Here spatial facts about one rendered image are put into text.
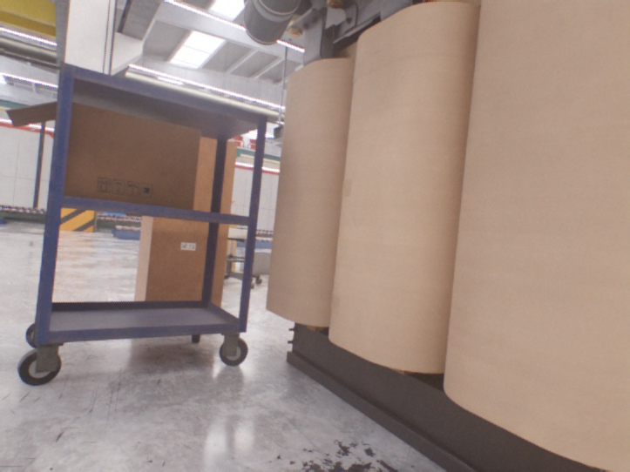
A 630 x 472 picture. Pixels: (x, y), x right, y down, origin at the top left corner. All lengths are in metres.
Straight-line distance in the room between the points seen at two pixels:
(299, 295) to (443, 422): 0.58
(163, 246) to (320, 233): 0.95
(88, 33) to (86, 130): 10.36
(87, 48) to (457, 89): 10.96
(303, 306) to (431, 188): 0.61
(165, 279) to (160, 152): 0.79
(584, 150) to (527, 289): 0.24
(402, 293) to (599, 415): 0.45
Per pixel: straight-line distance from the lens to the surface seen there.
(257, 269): 4.54
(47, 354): 1.48
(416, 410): 1.17
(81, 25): 11.85
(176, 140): 1.51
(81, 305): 1.86
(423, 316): 1.02
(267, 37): 1.15
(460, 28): 1.13
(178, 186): 1.50
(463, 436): 1.09
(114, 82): 1.45
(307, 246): 1.36
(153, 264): 2.09
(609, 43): 0.81
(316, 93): 1.45
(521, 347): 0.79
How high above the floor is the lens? 0.51
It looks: level
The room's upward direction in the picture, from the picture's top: 6 degrees clockwise
